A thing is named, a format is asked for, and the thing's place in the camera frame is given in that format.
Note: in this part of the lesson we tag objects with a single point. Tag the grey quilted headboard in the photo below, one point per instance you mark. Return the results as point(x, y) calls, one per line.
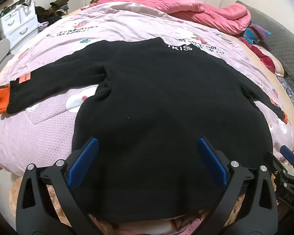
point(279, 41)

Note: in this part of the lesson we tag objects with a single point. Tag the striped pillow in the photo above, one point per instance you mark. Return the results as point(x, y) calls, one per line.
point(256, 33)

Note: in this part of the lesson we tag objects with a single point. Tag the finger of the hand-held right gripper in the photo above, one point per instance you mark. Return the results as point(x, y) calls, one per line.
point(272, 160)
point(288, 153)

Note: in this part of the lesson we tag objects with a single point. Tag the blue floral cloth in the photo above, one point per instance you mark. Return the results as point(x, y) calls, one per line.
point(290, 93)

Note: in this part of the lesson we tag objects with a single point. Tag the black sweater with orange cuffs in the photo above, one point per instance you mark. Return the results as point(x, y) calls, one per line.
point(161, 102)

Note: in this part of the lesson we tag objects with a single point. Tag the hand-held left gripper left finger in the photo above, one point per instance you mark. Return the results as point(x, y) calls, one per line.
point(84, 161)

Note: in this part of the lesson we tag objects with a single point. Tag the pink comforter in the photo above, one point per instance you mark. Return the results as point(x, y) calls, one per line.
point(210, 12)

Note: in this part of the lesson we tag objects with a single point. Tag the beige fuzzy blanket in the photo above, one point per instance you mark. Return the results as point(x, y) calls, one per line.
point(49, 200)

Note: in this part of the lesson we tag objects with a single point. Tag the pink strawberry print quilt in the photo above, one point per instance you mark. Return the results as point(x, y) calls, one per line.
point(51, 132)

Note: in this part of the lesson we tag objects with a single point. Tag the white drawer cabinet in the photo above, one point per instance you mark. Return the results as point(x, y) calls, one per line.
point(17, 29)

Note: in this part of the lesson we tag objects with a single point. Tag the pile of dark clothes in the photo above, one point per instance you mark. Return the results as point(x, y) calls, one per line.
point(51, 12)

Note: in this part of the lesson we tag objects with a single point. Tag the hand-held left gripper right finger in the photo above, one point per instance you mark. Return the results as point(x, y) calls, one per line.
point(212, 161)

